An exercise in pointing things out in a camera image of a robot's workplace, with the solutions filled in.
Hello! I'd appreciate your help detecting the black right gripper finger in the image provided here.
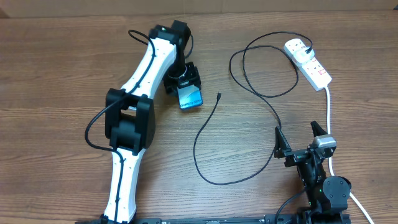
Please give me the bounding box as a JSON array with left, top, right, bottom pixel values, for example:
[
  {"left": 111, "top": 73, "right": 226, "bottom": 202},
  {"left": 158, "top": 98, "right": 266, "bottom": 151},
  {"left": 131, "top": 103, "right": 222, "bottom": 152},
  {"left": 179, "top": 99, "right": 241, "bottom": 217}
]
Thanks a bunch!
[
  {"left": 274, "top": 126, "right": 292, "bottom": 157},
  {"left": 310, "top": 121, "right": 327, "bottom": 137}
]

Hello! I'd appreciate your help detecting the blue screen smartphone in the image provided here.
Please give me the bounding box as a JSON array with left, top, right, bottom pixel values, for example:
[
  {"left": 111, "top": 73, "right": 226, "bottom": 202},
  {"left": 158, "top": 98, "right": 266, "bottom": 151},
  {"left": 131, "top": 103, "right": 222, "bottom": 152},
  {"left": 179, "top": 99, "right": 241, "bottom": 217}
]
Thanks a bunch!
[{"left": 177, "top": 85, "right": 203, "bottom": 110}]

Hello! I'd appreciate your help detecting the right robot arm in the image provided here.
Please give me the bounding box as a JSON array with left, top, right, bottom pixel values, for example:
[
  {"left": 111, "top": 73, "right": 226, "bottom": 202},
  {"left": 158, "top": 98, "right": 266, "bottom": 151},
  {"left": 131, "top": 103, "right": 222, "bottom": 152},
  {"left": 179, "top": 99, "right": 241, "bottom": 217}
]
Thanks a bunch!
[{"left": 273, "top": 121, "right": 351, "bottom": 224}]

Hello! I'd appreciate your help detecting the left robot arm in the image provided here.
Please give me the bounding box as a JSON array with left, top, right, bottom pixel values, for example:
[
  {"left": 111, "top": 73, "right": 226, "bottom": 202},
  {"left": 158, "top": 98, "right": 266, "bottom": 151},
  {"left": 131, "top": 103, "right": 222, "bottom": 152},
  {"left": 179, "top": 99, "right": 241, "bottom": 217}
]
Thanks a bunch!
[{"left": 99, "top": 21, "right": 203, "bottom": 223}]

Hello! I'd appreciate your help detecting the white charger plug adapter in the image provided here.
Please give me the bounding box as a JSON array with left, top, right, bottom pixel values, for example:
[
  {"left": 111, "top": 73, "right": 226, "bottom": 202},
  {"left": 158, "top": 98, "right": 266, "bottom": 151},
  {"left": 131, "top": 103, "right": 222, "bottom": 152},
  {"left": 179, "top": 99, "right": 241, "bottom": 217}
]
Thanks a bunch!
[{"left": 293, "top": 47, "right": 315, "bottom": 66}]

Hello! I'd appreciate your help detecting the white power strip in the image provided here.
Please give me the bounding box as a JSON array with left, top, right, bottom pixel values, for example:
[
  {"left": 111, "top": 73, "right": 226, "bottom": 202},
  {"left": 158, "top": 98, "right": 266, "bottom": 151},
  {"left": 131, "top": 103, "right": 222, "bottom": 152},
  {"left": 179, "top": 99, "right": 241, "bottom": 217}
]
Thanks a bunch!
[{"left": 284, "top": 39, "right": 332, "bottom": 91}]

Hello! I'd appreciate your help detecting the white power strip cord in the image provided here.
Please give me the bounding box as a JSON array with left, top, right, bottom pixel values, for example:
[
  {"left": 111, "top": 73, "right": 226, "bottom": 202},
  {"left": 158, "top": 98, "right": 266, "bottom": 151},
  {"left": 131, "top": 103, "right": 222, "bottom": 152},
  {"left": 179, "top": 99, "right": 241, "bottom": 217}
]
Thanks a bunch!
[{"left": 324, "top": 86, "right": 375, "bottom": 224}]

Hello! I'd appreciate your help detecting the black USB charging cable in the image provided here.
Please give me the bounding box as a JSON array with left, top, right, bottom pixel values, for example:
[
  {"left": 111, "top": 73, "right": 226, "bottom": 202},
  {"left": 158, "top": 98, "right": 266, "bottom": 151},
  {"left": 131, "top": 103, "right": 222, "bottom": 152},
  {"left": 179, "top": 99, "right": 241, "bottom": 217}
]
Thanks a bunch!
[{"left": 193, "top": 31, "right": 313, "bottom": 186}]

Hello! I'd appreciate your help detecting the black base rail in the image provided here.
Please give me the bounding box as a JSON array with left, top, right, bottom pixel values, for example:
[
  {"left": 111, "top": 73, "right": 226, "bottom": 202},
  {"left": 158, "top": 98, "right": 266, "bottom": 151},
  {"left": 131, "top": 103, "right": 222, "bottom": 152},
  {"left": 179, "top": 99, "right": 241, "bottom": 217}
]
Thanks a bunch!
[{"left": 74, "top": 213, "right": 351, "bottom": 224}]

